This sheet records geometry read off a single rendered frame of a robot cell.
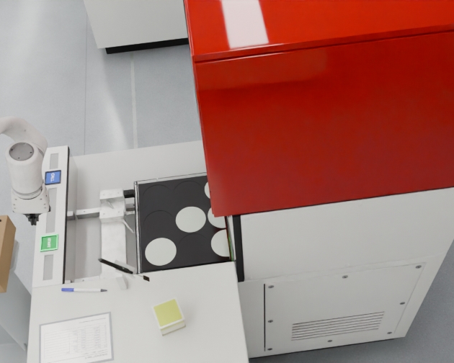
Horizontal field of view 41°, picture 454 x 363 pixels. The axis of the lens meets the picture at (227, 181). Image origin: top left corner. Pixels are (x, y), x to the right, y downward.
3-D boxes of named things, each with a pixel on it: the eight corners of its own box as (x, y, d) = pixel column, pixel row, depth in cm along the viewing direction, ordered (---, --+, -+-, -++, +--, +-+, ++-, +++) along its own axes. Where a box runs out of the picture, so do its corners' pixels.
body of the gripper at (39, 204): (47, 175, 172) (50, 197, 181) (9, 175, 170) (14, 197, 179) (46, 196, 168) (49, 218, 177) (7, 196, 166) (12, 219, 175)
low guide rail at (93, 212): (217, 196, 219) (216, 191, 216) (217, 201, 218) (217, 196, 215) (78, 214, 217) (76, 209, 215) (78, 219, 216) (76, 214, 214)
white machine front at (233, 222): (216, 99, 246) (209, 21, 214) (243, 281, 199) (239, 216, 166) (208, 100, 246) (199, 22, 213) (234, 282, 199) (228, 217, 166)
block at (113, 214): (125, 212, 210) (122, 207, 208) (125, 220, 208) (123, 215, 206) (101, 214, 210) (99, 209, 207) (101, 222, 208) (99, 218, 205)
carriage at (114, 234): (125, 195, 217) (124, 191, 215) (128, 288, 196) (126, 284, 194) (103, 198, 217) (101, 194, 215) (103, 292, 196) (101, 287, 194)
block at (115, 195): (124, 192, 215) (122, 188, 212) (124, 200, 213) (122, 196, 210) (101, 195, 214) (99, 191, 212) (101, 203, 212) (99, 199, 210)
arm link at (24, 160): (16, 164, 170) (6, 191, 165) (11, 133, 160) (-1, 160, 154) (47, 169, 171) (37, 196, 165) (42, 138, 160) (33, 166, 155)
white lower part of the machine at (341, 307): (357, 191, 315) (381, 78, 248) (402, 344, 268) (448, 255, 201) (221, 209, 313) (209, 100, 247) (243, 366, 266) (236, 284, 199)
